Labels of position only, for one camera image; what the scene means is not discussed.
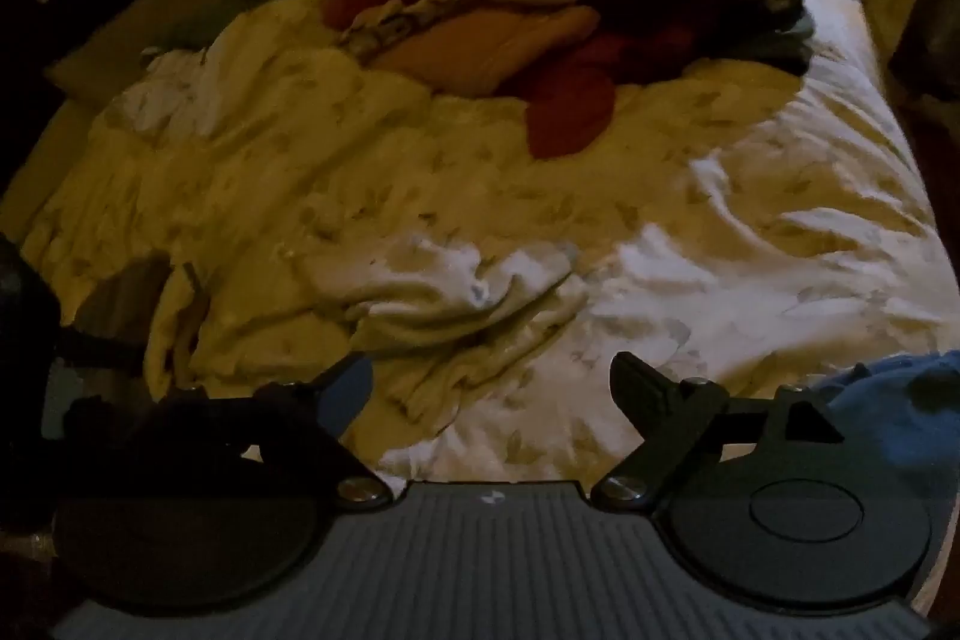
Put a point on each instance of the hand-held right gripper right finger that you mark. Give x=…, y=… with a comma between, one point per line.
x=637, y=385

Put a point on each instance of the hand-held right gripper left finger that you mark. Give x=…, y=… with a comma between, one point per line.
x=356, y=385

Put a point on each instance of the white small garment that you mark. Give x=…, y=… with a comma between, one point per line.
x=435, y=299

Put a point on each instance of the floral bed sheet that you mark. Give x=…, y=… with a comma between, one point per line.
x=712, y=235

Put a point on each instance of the blue cloth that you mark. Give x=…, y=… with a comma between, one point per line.
x=900, y=407

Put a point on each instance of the white cloth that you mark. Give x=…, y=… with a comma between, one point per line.
x=161, y=89

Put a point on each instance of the cream crumpled cloth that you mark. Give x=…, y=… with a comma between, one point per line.
x=300, y=115

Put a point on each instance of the red garment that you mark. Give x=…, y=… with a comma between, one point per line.
x=577, y=100

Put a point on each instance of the olive pillow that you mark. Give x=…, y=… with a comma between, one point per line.
x=142, y=25

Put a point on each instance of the orange pillow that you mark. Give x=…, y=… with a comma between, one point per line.
x=487, y=44

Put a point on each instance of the grey-green garment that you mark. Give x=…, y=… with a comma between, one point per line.
x=787, y=44

